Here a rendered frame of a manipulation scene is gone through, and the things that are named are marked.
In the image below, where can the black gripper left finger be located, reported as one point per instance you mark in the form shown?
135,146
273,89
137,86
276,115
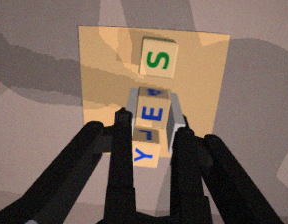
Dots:
51,197

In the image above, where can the tan flat mat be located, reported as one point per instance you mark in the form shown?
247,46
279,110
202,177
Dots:
109,59

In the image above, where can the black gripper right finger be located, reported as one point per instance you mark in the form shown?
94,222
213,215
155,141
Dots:
235,195

